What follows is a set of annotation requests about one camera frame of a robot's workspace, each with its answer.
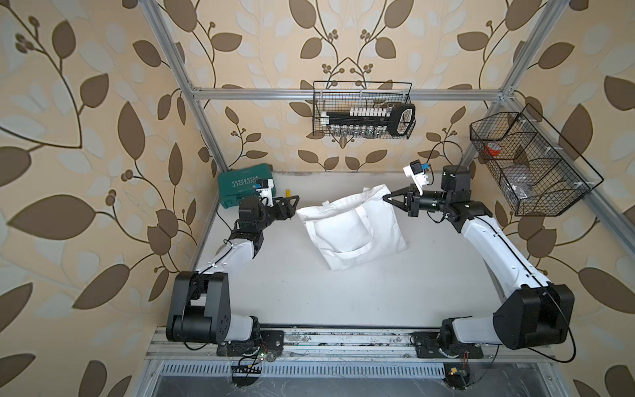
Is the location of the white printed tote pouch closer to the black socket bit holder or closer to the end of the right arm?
the end of the right arm

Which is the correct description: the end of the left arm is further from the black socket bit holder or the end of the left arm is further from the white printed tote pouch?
the black socket bit holder

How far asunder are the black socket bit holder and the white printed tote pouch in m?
0.25

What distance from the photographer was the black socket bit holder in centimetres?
82

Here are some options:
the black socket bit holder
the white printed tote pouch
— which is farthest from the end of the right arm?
the black socket bit holder

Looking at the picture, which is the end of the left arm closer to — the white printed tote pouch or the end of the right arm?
the white printed tote pouch

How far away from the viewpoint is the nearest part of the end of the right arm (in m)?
0.58

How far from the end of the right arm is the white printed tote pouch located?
0.06 meters

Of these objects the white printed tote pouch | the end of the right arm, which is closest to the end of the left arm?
the white printed tote pouch

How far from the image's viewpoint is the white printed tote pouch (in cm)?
75

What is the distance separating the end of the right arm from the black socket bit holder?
0.93 ft
